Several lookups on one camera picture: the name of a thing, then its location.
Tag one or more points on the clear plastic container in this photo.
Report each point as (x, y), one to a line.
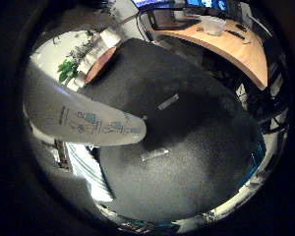
(213, 25)

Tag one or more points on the white striped cloth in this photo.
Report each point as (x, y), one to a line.
(90, 170)

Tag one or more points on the small green potted plant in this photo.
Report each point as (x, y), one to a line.
(67, 69)

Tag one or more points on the white tape strip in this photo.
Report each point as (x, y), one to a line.
(168, 102)

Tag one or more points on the round wooden side table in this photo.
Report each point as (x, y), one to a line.
(100, 65)

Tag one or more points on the monitor with blue screen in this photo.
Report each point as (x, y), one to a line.
(206, 3)

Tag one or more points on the light wooden desk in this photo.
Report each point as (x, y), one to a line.
(232, 49)

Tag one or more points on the black remote control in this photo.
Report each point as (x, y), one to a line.
(235, 34)

